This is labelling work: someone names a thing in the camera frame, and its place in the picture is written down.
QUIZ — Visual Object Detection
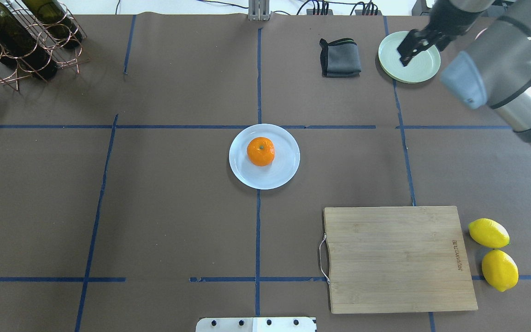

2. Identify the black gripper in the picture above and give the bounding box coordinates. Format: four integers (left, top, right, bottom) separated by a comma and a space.
397, 0, 492, 67

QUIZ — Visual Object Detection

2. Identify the orange fruit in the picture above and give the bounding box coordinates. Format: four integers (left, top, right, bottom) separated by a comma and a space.
246, 136, 276, 167

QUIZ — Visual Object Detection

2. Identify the light blue plate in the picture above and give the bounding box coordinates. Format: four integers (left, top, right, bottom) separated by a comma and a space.
228, 124, 301, 190

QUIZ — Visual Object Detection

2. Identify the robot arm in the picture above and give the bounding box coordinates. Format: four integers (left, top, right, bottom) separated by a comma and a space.
440, 0, 531, 145

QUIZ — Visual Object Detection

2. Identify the light green plate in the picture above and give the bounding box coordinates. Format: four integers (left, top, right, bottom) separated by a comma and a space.
378, 31, 441, 83

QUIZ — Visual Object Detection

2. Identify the folded dark grey cloth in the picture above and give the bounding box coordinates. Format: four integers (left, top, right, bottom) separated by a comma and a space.
319, 38, 362, 78

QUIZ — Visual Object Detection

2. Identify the orange black usb hub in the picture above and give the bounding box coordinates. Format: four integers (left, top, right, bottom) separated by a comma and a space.
299, 0, 332, 16

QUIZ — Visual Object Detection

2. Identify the yellow lemon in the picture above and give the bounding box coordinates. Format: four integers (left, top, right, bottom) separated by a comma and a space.
481, 249, 519, 292
468, 218, 511, 249

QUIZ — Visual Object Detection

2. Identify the bamboo cutting board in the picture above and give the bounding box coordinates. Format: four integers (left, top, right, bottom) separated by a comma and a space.
323, 206, 478, 314

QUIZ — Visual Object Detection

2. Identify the dark green wine bottle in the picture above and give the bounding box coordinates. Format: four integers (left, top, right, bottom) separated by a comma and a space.
0, 2, 58, 80

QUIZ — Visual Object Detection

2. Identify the aluminium frame post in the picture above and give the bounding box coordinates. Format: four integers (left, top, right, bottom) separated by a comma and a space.
248, 0, 271, 21

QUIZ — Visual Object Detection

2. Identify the white camera post base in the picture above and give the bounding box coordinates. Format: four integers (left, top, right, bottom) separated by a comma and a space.
195, 316, 318, 332

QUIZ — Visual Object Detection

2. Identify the copper wire bottle rack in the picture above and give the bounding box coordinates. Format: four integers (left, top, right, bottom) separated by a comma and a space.
0, 0, 91, 91

